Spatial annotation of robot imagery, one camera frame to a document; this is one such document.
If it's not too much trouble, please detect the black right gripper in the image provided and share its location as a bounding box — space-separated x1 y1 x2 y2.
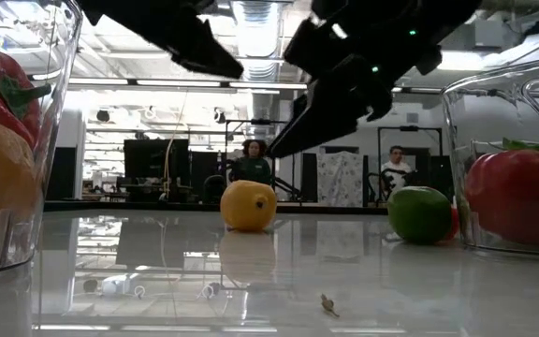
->
268 0 482 159

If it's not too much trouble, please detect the red tomato with green calyx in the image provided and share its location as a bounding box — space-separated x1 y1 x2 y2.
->
464 138 539 249

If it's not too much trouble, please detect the patterned white cloth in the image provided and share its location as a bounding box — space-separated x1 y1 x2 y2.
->
315 150 364 208

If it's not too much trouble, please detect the person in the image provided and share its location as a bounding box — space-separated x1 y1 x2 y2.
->
229 139 273 186
380 144 414 193

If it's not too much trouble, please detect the black screen panel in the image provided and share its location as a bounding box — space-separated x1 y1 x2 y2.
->
123 139 190 191

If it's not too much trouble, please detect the yellow lemon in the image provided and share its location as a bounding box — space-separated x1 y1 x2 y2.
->
219 180 278 232

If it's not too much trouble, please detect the clear plastic vegetable tray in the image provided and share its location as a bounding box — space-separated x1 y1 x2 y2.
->
0 0 84 277

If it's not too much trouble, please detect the green lime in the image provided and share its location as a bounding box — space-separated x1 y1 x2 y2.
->
386 185 454 245

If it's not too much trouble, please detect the clear plastic fruit tray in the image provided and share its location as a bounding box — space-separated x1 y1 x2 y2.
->
440 54 539 257

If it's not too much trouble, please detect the small red cherry tomato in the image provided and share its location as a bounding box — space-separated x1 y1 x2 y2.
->
444 205 461 242

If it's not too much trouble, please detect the small brown scrap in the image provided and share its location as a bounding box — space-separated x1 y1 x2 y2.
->
319 293 341 318

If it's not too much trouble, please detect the black metal rig frame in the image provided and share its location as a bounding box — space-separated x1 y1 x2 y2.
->
376 125 444 198

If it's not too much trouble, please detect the yellow cable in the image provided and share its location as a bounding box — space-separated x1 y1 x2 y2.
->
162 91 189 200

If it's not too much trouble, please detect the black aluminium table frame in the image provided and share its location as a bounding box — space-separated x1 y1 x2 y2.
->
43 199 390 216

